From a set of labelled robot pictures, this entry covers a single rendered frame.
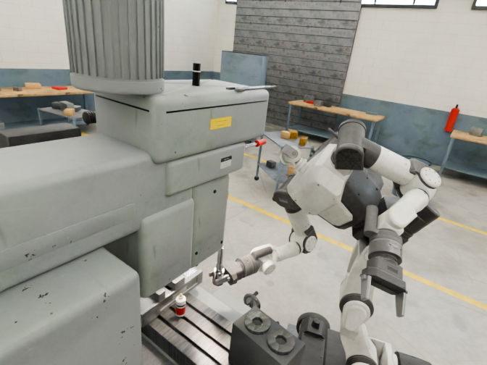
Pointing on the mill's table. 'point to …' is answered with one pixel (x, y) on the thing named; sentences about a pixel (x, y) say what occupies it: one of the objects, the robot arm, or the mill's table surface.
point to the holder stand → (263, 342)
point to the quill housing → (209, 218)
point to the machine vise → (167, 296)
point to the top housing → (183, 117)
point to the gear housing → (203, 167)
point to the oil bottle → (180, 305)
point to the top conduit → (89, 116)
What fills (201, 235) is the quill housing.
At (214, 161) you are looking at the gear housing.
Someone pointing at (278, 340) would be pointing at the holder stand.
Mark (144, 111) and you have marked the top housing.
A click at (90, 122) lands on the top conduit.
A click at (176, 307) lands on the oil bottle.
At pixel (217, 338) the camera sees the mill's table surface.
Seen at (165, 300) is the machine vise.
